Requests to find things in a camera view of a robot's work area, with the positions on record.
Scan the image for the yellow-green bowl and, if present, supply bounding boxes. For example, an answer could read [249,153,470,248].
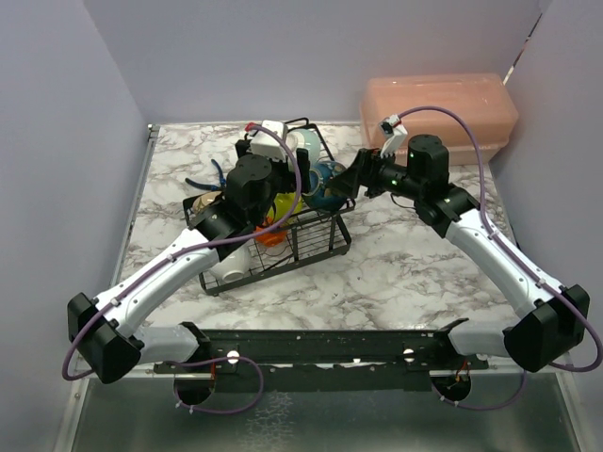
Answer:
[265,193,302,226]

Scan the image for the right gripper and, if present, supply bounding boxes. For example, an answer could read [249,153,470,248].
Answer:
[330,145,425,201]

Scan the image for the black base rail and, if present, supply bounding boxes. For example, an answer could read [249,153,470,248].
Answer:
[154,329,488,393]

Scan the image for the pink plastic storage box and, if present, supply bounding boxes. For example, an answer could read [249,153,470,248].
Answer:
[360,73,518,166]

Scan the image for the beige floral bowl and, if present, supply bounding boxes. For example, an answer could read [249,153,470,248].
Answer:
[191,191,221,215]

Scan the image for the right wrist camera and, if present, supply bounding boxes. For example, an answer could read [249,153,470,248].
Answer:
[379,115,408,158]

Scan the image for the pale teal bowl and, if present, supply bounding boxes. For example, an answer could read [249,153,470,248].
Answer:
[286,129,321,165]

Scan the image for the blue handled pliers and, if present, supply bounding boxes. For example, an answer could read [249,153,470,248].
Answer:
[184,159,226,191]

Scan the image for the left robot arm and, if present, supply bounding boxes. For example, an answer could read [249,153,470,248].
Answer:
[67,137,311,384]

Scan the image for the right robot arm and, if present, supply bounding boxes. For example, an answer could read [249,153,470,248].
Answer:
[327,135,590,372]

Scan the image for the orange bowl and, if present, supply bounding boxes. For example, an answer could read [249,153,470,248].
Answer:
[254,227,287,248]

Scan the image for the black rimmed bowl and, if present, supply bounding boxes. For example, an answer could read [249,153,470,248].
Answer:
[303,160,346,212]

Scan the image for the black wire dish rack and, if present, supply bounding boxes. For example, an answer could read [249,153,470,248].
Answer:
[182,117,357,297]

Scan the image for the white bowl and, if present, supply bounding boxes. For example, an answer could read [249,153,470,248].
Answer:
[209,245,252,283]

